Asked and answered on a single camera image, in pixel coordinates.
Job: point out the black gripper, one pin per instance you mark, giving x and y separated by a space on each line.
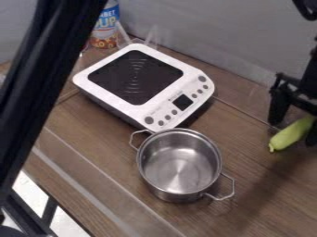
296 92

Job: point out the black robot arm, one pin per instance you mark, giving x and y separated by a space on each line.
40 69

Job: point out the white and black stove top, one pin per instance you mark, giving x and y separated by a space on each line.
146 87

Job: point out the stainless steel pot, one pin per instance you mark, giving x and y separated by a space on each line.
180 164

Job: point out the clear acrylic barrier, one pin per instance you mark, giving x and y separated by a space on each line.
134 218

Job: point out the alphabet soup can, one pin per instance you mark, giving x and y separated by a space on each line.
103 36

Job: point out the black metal table frame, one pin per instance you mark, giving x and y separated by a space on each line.
32 225

